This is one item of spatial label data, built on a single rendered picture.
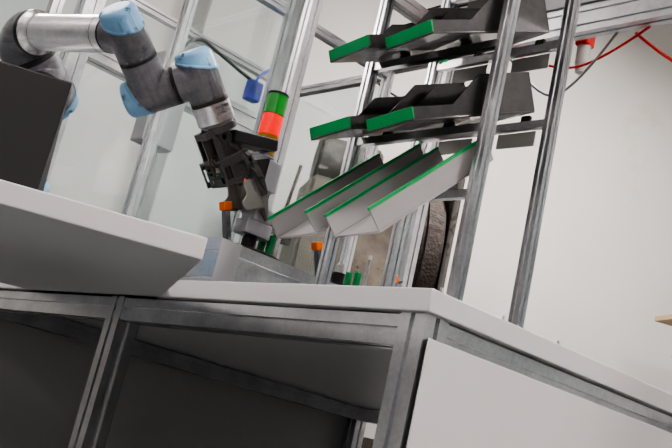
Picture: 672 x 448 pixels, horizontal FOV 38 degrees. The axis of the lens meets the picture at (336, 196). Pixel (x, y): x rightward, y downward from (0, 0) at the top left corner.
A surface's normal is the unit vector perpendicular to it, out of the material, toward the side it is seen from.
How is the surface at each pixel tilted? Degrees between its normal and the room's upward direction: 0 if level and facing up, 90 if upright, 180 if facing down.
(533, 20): 90
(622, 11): 90
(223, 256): 90
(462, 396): 90
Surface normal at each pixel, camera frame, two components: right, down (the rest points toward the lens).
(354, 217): 0.55, -0.11
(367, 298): -0.70, -0.34
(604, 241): 0.29, -0.20
